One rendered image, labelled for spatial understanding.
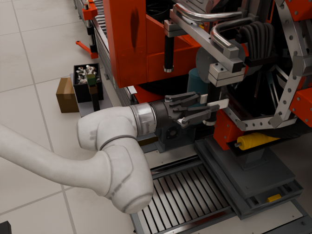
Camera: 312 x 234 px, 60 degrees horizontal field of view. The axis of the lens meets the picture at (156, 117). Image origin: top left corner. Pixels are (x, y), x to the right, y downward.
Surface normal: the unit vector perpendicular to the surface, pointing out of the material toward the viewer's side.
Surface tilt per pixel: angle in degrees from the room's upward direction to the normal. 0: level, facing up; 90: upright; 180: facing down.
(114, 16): 90
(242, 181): 0
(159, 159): 0
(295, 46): 90
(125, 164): 20
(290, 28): 90
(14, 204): 0
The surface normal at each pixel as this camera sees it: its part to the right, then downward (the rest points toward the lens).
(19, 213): 0.00, -0.75
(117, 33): 0.36, 0.62
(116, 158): 0.33, -0.70
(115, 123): 0.11, -0.60
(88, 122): -0.17, -0.52
